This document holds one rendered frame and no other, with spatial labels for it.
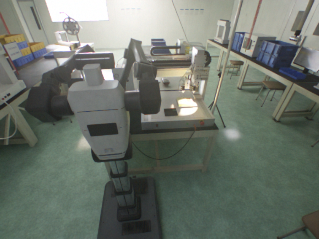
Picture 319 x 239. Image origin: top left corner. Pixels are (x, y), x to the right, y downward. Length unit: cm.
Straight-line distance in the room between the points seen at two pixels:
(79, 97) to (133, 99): 21
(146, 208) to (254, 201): 122
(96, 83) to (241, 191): 195
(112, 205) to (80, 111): 113
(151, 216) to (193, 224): 49
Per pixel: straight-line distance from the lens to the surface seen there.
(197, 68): 161
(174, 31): 875
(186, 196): 195
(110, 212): 164
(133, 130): 153
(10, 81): 297
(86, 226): 195
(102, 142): 81
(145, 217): 157
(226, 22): 597
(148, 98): 63
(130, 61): 120
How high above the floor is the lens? 173
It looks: 36 degrees down
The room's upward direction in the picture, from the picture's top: straight up
